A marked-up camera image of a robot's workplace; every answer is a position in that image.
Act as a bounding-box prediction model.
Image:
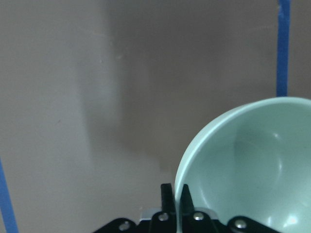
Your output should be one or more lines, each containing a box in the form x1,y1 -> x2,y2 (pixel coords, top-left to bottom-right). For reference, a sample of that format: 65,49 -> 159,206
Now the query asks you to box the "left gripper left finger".
148,183 -> 177,233

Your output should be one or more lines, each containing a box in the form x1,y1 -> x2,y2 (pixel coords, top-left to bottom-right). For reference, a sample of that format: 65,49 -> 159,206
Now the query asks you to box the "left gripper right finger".
180,184 -> 218,233

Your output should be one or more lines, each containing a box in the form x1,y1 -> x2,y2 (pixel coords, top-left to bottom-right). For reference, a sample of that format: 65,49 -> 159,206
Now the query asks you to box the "green bowl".
174,97 -> 311,233

